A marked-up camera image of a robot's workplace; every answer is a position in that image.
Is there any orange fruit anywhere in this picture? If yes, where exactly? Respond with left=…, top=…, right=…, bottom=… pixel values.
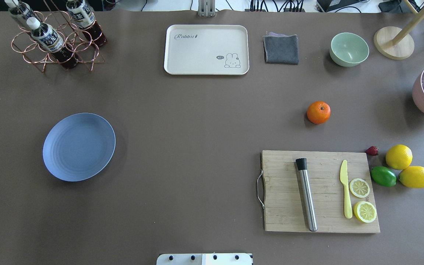
left=306, top=101, right=331, bottom=124

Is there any blue round plate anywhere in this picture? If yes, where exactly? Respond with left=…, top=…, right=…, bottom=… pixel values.
left=42, top=113, right=116, bottom=182

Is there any cream rabbit tray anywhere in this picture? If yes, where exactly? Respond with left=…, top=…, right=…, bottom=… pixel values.
left=163, top=25, right=250, bottom=75

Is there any steel muddler black tip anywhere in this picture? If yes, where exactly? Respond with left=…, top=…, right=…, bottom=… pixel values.
left=296, top=158, right=318, bottom=233

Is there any bamboo cutting board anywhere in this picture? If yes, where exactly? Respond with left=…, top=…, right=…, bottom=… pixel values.
left=261, top=150, right=380, bottom=233

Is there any grey folded cloth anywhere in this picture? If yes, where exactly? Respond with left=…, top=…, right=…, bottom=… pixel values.
left=262, top=32, right=299, bottom=65

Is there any lemon half upper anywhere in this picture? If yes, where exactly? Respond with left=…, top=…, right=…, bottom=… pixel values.
left=349, top=178, right=371, bottom=198

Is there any lemon half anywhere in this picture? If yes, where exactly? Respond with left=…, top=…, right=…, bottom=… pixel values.
left=349, top=178, right=371, bottom=198
left=353, top=201, right=377, bottom=223

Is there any yellow plastic knife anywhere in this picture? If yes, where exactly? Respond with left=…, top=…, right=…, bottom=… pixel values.
left=339, top=159, right=353, bottom=219

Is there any green bowl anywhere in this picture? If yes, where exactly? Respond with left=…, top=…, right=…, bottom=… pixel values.
left=330, top=32, right=370, bottom=67

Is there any red strawberry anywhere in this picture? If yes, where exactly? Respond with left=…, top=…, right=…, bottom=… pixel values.
left=365, top=146, right=379, bottom=156

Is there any lemon half lower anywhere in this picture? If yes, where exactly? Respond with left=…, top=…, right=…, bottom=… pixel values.
left=353, top=201, right=377, bottom=223

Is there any tea bottle right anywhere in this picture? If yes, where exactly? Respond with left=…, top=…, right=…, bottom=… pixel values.
left=66, top=0, right=107, bottom=47

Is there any tea bottle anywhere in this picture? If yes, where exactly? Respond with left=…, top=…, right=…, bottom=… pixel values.
left=5, top=0, right=36, bottom=27
left=66, top=0, right=107, bottom=47
left=26, top=17, right=78, bottom=69

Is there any green lime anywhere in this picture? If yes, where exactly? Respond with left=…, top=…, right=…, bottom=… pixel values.
left=370, top=166, right=397, bottom=187

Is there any yellow lemon upper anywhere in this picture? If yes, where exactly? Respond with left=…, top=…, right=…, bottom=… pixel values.
left=385, top=144, right=413, bottom=170

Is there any yellow lemon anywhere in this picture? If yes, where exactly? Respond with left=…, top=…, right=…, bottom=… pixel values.
left=399, top=166, right=424, bottom=188
left=385, top=144, right=413, bottom=170

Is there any tea bottle front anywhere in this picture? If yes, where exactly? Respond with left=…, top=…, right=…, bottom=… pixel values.
left=26, top=17, right=78, bottom=69

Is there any wooden stand round base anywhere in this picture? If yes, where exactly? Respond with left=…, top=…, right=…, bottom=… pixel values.
left=373, top=6, right=424, bottom=60

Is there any yellow lemon lower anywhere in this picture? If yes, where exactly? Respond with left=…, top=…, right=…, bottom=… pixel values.
left=399, top=166, right=424, bottom=188

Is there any tea bottle left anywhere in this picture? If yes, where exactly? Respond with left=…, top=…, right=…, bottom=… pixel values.
left=5, top=0, right=36, bottom=27

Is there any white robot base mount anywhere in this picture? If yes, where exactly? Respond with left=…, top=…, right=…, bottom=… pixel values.
left=156, top=253, right=254, bottom=265

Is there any copper wire bottle rack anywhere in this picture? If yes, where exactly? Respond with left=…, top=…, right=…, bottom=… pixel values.
left=11, top=0, right=105, bottom=73

